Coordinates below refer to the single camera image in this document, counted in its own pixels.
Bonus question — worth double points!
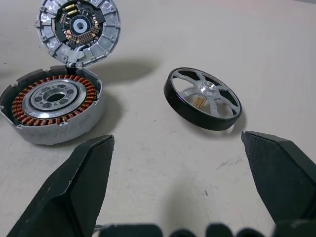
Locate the grey motor stator housing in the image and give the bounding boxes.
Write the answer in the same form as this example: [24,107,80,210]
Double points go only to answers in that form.
[0,64,106,146]

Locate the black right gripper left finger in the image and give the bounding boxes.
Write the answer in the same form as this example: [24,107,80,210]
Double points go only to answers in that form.
[6,134,115,237]

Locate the black rotor ring silver spokes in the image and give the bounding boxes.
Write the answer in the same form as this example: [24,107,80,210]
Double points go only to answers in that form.
[163,67,244,131]

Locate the round motor cover circuit board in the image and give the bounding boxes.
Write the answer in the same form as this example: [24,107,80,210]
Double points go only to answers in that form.
[35,0,122,68]

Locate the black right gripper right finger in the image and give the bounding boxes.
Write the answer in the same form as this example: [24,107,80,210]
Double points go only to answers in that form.
[241,131,316,227]

